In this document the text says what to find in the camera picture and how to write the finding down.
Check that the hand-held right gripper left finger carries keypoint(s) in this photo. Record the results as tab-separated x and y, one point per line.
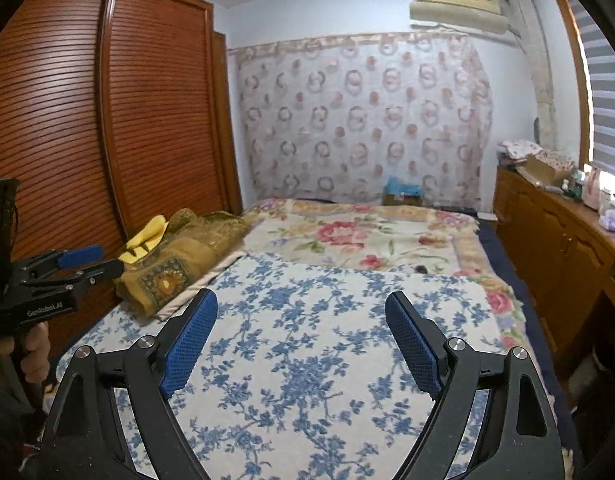
187	345

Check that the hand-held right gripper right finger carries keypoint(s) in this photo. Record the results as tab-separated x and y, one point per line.
412	345

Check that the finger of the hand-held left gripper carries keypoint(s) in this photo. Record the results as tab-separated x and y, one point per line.
80	256
100	271

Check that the golden brown patterned garment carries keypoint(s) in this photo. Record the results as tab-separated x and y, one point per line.
187	255

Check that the person's left hand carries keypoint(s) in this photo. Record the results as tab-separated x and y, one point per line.
37	355

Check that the yellow plush toy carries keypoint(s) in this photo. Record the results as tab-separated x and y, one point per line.
147	240

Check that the blue floral sheet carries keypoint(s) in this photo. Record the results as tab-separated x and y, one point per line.
297	360

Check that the pink floral blanket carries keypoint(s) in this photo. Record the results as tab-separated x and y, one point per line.
362	240

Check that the navy bed sheet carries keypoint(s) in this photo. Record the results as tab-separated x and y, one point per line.
532	310

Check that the person's dark clothing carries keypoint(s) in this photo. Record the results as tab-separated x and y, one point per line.
12	435

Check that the small brown box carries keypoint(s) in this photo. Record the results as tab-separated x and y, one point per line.
402	199

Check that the wooden louvered wardrobe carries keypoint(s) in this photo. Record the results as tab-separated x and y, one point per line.
152	110

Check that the wooden side cabinet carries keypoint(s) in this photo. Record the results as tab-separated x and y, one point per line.
547	240

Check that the open cardboard box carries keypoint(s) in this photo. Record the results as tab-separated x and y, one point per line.
547	170

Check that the folded floral cloth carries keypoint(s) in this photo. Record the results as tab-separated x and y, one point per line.
520	150

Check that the lilac cloth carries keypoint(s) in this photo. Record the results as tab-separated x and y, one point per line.
613	220

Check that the pink bottle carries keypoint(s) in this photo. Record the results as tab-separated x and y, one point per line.
593	190

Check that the lace window curtain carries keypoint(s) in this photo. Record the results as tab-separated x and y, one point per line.
535	70

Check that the striped window blind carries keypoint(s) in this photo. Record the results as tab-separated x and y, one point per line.
610	110

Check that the beige air conditioner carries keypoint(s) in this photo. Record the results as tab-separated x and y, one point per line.
457	7

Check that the circle patterned wall curtain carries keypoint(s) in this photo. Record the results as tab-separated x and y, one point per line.
362	125

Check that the wooden window frame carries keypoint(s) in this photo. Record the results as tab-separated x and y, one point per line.
570	70

